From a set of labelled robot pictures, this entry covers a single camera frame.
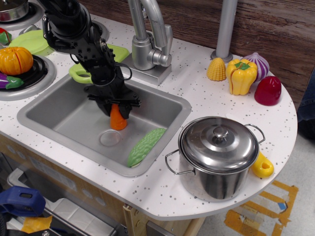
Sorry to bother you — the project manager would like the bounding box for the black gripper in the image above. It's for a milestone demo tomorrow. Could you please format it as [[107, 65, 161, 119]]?
[[84, 78, 141, 119]]

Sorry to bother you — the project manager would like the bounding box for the orange toy carrot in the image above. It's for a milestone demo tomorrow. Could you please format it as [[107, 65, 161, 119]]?
[[110, 104, 127, 130]]

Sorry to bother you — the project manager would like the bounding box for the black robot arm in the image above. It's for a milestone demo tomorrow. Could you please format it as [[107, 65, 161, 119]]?
[[39, 0, 141, 119]]

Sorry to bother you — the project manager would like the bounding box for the green plastic cutting board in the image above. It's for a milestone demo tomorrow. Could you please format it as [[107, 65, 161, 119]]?
[[68, 43, 130, 84]]

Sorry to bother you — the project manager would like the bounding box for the green toy bitter gourd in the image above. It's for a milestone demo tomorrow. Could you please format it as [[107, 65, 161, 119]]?
[[127, 128, 166, 168]]

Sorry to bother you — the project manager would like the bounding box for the silver toy sink basin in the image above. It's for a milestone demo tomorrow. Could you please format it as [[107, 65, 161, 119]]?
[[17, 75, 191, 177]]

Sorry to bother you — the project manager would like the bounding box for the silver toy faucet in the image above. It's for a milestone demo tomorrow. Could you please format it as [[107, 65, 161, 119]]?
[[123, 0, 173, 86]]

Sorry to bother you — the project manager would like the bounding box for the front left stove burner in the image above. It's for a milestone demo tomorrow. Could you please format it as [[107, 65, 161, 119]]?
[[0, 55, 56, 101]]

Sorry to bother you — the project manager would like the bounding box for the light green plastic plate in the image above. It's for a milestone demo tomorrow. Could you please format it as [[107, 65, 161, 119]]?
[[8, 29, 54, 56]]

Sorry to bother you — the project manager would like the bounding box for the yellow toy corn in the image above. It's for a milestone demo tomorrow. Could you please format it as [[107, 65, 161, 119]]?
[[206, 58, 226, 81]]

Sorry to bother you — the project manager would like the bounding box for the stainless steel pot lid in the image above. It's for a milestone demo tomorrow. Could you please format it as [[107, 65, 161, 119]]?
[[178, 117, 259, 174]]

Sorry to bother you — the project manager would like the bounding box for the purple toy eggplant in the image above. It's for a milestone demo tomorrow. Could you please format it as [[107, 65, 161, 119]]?
[[0, 73, 24, 89]]

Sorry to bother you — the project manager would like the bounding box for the orange toy pumpkin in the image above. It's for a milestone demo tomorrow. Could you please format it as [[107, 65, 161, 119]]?
[[0, 47, 33, 75]]

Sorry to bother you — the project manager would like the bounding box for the silver stove knob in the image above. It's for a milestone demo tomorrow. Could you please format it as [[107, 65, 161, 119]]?
[[19, 24, 40, 35]]

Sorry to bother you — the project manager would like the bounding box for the back left stove burner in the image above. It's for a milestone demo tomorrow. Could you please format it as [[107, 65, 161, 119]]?
[[0, 0, 44, 31]]

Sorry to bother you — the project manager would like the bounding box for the grey metal pole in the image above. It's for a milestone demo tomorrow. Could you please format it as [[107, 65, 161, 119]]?
[[211, 0, 238, 63]]

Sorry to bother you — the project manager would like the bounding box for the yellow toy bell pepper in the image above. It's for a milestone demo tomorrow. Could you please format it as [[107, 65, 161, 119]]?
[[225, 59, 258, 95]]

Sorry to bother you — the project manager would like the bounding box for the red toy pepper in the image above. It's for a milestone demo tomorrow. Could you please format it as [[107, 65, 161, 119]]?
[[0, 28, 12, 45]]

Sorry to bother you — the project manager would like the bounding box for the small steel pot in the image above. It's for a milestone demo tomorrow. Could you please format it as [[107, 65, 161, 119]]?
[[0, 0, 29, 23]]

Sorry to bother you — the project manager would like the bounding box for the dark red toy fruit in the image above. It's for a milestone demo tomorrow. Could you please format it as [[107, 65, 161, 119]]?
[[254, 76, 282, 106]]

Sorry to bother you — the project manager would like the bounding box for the purple toy onion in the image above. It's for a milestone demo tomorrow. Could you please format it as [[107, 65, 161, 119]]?
[[243, 52, 270, 82]]

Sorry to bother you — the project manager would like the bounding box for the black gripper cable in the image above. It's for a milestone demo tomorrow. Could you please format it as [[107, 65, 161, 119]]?
[[114, 62, 132, 81]]

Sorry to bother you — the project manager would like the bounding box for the blue clamp handle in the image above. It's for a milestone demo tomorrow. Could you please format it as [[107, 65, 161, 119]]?
[[0, 186, 46, 217]]

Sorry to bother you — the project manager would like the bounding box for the yellow plastic utensil handle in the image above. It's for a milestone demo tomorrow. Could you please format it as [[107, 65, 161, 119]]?
[[251, 152, 274, 178]]

